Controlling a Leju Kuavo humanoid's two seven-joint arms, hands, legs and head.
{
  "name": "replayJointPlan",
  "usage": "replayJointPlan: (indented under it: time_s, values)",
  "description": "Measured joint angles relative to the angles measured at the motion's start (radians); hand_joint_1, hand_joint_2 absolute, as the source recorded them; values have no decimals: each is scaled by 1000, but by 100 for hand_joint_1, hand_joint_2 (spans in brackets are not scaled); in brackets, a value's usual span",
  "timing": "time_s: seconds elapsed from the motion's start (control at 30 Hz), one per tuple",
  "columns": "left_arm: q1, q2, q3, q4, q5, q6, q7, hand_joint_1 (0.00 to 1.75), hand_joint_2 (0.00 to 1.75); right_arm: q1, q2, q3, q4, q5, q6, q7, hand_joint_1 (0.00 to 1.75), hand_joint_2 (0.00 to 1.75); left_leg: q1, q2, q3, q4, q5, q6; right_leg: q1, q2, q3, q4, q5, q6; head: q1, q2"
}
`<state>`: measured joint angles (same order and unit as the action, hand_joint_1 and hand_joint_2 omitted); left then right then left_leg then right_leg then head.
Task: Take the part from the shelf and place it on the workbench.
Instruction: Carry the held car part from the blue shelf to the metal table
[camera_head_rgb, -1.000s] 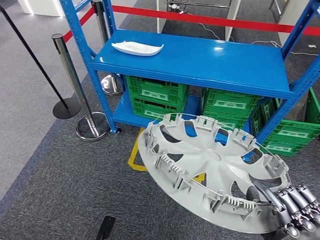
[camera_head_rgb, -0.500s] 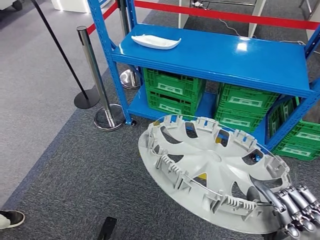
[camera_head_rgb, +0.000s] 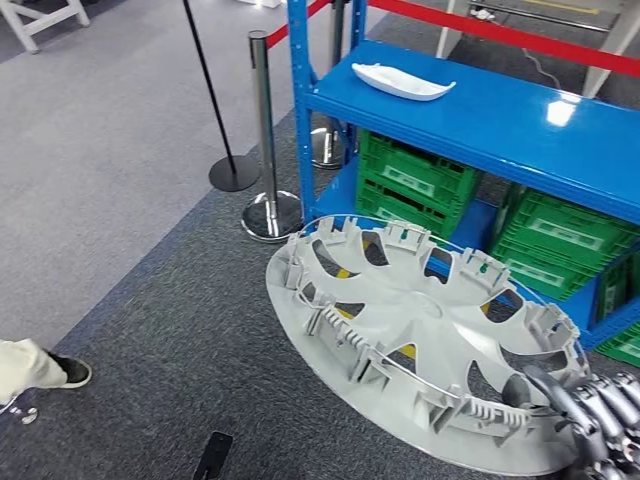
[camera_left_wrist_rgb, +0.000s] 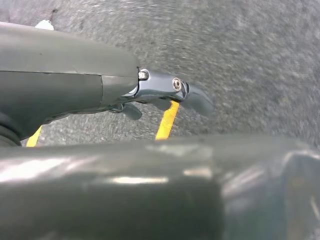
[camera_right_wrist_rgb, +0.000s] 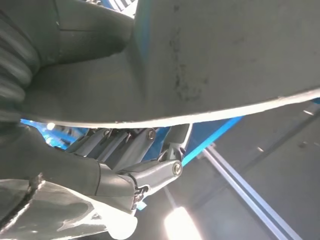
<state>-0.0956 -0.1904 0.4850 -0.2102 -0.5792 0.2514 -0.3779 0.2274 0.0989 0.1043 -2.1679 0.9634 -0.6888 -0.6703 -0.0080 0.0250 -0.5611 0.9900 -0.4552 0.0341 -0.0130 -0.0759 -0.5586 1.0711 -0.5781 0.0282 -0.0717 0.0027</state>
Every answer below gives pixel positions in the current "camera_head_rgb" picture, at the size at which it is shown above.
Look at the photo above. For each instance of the white plastic trim part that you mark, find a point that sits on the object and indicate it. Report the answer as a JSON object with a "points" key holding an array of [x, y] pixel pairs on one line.
{"points": [[400, 83]]}

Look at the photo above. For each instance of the chrome stanchion post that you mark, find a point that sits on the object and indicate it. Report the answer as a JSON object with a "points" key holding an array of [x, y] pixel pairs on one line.
{"points": [[330, 139], [265, 132]]}

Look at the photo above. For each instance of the long red barrier belt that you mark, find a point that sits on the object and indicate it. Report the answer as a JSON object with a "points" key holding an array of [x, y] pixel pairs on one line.
{"points": [[500, 33]]}

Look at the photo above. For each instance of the white wooden stand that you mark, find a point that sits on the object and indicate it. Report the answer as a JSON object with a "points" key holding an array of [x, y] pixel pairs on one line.
{"points": [[35, 20]]}

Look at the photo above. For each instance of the black power strip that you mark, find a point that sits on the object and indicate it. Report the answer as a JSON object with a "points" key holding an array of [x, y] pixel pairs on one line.
{"points": [[482, 13]]}

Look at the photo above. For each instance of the blue metal shelf rack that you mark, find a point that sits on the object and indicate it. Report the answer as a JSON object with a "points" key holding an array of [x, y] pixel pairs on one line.
{"points": [[500, 126]]}

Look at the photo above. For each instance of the short red barrier belt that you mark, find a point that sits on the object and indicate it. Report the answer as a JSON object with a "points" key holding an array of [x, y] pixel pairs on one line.
{"points": [[278, 36]]}

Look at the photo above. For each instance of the white desk with metal rail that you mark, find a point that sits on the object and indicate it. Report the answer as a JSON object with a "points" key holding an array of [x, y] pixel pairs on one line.
{"points": [[605, 60]]}

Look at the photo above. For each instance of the black stanchion post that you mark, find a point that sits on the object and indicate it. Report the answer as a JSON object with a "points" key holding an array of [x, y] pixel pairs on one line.
{"points": [[232, 173]]}

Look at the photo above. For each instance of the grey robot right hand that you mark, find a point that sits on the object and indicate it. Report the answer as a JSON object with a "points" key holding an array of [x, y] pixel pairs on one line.
{"points": [[605, 424]]}

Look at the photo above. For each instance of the grey plastic wheel hubcap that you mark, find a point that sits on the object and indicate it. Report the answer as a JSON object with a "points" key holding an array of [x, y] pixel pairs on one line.
{"points": [[430, 318]]}

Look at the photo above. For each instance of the person's foot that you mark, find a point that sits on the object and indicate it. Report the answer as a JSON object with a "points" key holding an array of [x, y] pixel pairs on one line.
{"points": [[30, 368]]}

